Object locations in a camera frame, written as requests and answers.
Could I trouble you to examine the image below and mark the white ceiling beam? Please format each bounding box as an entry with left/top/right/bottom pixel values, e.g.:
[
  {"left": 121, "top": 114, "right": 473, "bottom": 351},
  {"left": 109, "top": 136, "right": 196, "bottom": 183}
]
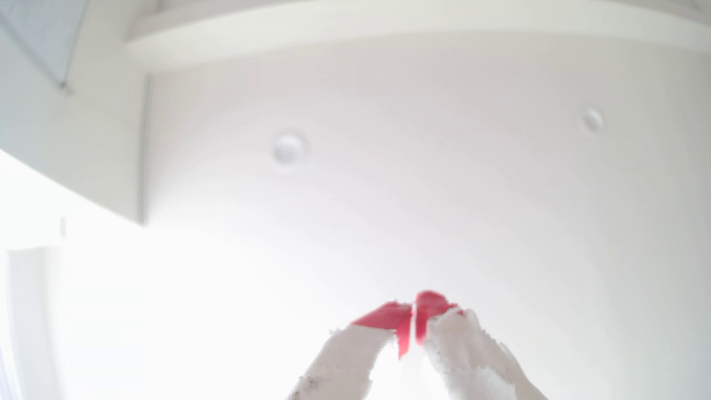
[{"left": 127, "top": 0, "right": 711, "bottom": 73}]

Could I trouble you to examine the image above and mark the round white ceiling light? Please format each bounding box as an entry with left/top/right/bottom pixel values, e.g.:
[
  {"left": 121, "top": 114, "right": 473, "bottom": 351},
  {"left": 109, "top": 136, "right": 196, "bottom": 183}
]
[
  {"left": 582, "top": 108, "right": 606, "bottom": 134},
  {"left": 272, "top": 132, "right": 306, "bottom": 165}
]

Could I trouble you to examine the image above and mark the grey wall panel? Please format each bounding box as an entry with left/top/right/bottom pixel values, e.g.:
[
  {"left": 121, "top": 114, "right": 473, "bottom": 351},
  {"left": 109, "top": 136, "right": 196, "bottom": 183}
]
[{"left": 0, "top": 0, "right": 90, "bottom": 91}]

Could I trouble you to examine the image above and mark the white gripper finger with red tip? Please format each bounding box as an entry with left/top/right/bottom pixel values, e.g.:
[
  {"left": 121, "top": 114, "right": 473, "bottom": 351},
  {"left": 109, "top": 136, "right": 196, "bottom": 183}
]
[
  {"left": 288, "top": 301, "right": 414, "bottom": 400},
  {"left": 415, "top": 290, "right": 549, "bottom": 400}
]

